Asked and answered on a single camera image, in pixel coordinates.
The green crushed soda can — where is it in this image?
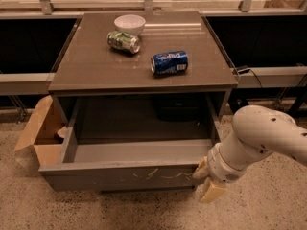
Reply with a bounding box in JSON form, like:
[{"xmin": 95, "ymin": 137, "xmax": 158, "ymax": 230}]
[{"xmin": 106, "ymin": 31, "xmax": 140, "ymax": 54}]

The black box under cabinet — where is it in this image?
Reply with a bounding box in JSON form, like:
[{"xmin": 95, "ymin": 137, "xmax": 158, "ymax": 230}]
[{"xmin": 153, "ymin": 97, "xmax": 202, "ymax": 122}]

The blue pepsi can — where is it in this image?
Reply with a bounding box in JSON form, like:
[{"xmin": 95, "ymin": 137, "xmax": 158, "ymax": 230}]
[{"xmin": 151, "ymin": 51, "xmax": 188, "ymax": 75}]

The black power adapter with cable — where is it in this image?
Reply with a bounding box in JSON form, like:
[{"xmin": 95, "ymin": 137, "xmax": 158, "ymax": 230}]
[{"xmin": 233, "ymin": 65, "xmax": 263, "ymax": 87}]

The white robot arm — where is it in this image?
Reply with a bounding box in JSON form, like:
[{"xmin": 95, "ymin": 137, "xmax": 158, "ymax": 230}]
[{"xmin": 193, "ymin": 105, "xmax": 307, "ymax": 203}]

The grey top drawer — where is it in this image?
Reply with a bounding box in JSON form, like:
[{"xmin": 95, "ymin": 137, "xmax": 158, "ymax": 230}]
[{"xmin": 38, "ymin": 96, "xmax": 224, "ymax": 192}]

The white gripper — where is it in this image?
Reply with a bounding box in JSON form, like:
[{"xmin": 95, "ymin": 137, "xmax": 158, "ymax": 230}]
[{"xmin": 192, "ymin": 143, "xmax": 246, "ymax": 203}]

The white bowl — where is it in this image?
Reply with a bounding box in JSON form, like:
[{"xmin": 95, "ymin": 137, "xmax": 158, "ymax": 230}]
[{"xmin": 114, "ymin": 14, "xmax": 146, "ymax": 35}]

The grey cabinet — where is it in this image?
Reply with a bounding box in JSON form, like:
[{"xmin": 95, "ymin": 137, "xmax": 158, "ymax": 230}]
[{"xmin": 47, "ymin": 11, "xmax": 239, "ymax": 136}]

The open cardboard box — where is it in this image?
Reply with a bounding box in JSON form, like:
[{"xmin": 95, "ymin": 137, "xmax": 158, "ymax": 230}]
[{"xmin": 14, "ymin": 96, "xmax": 67, "ymax": 166}]

